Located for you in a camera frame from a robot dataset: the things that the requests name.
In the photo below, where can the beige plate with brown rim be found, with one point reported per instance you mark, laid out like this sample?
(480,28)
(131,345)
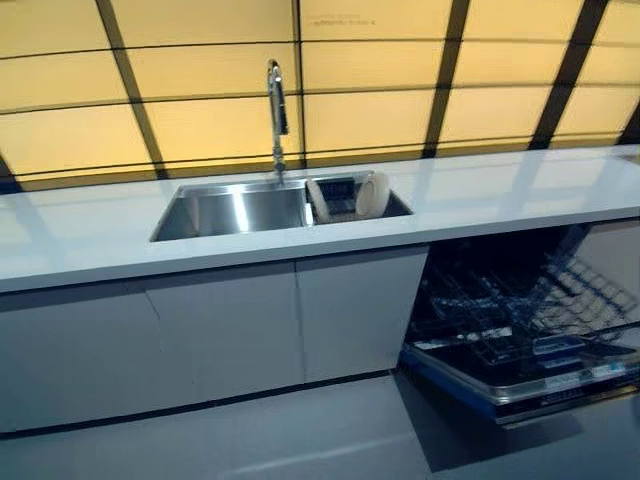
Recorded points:
(318,201)

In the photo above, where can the grey cabinet door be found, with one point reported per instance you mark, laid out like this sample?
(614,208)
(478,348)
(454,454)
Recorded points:
(75,360)
(357,312)
(235,330)

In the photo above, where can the chrome spring kitchen faucet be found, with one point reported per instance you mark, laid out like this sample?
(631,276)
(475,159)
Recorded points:
(276,115)

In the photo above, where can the beige round plate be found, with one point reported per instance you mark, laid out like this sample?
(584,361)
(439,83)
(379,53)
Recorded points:
(371,194)

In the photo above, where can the open dishwasher with racks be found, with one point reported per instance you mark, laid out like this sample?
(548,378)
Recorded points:
(520,295)

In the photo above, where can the open dishwasher door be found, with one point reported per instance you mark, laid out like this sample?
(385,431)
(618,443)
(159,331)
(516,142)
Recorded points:
(520,372)

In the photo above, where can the white countertop slab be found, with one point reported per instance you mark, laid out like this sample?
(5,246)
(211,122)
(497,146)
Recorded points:
(310,210)

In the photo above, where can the black dish drain basket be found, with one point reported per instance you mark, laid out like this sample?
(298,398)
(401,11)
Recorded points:
(340,197)

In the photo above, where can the stainless steel sink basin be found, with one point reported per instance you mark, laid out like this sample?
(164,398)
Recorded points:
(240,205)

